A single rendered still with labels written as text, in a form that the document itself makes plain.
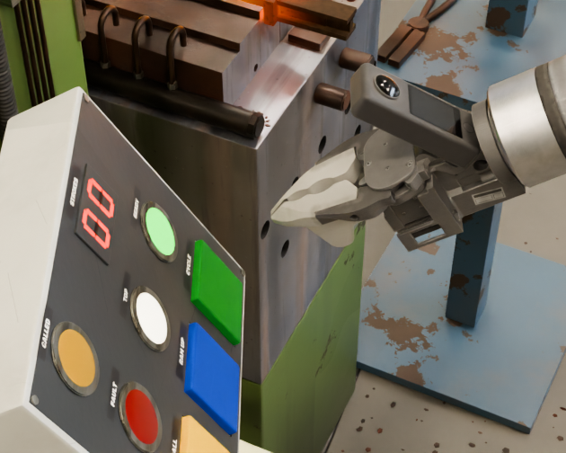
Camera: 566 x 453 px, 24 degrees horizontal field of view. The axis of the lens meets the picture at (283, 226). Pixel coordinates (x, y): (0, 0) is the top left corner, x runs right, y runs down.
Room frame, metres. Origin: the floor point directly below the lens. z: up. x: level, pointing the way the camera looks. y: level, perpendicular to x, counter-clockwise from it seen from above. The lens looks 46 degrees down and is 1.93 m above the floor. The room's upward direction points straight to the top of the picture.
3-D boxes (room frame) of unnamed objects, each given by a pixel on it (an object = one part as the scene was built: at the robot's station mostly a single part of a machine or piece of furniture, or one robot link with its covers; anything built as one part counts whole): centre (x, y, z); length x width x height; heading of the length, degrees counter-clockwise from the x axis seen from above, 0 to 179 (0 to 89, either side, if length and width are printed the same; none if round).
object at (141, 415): (0.60, 0.11, 1.09); 0.05 x 0.03 x 0.04; 155
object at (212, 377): (0.70, 0.07, 1.01); 0.07 x 0.05 x 0.07; 0
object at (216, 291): (0.80, 0.06, 1.01); 0.07 x 0.05 x 0.07; 0
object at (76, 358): (0.60, 0.15, 1.16); 0.05 x 0.03 x 0.04; 155
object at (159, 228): (0.80, 0.11, 1.09); 0.05 x 0.03 x 0.04; 155
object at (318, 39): (1.30, -0.03, 0.92); 0.04 x 0.03 x 0.01; 63
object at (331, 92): (1.24, -0.06, 0.87); 0.04 x 0.03 x 0.03; 65
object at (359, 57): (1.31, -0.09, 0.87); 0.04 x 0.03 x 0.03; 65
